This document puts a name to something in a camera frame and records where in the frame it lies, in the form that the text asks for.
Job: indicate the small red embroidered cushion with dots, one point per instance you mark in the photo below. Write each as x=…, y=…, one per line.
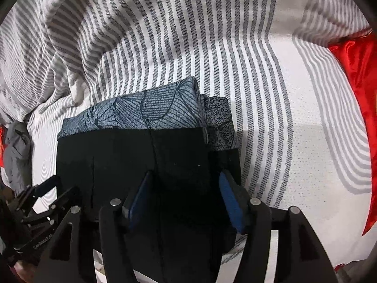
x=2, y=144

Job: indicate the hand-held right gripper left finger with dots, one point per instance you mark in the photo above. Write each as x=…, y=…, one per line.
x=140, y=200

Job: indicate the white striped bed sheet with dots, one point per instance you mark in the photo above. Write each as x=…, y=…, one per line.
x=309, y=109

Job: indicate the black pants blue floral trim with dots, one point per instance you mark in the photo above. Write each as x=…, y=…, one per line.
x=117, y=153

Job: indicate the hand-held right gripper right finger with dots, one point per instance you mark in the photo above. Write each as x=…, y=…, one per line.
x=232, y=206

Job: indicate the grey striped blanket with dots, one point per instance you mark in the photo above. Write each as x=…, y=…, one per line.
x=88, y=20

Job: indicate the large red embroidered cushion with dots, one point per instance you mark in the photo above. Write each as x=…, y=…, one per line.
x=362, y=73

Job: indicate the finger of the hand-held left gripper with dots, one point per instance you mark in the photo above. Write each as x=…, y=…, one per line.
x=44, y=187
x=63, y=199

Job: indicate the grey jacket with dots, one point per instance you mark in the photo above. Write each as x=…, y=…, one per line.
x=17, y=153

